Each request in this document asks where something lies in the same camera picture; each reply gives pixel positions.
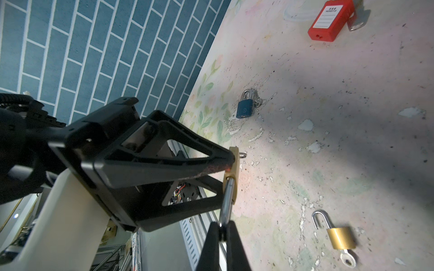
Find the large brass padlock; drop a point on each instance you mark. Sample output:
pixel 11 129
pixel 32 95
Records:
pixel 231 177

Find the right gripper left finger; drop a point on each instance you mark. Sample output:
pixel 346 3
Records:
pixel 209 259

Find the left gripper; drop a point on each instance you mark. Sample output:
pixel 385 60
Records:
pixel 110 148

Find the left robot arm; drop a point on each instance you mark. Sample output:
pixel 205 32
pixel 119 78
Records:
pixel 27 162

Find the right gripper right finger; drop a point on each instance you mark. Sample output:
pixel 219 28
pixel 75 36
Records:
pixel 236 256

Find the red padlock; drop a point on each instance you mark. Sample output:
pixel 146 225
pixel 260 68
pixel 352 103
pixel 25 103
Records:
pixel 334 16

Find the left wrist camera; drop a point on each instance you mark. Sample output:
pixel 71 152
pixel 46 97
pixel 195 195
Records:
pixel 67 233

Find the blue padlock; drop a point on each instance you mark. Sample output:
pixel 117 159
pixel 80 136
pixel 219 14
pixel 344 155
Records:
pixel 249 101

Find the small brass padlock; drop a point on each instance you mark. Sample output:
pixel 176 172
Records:
pixel 341 238

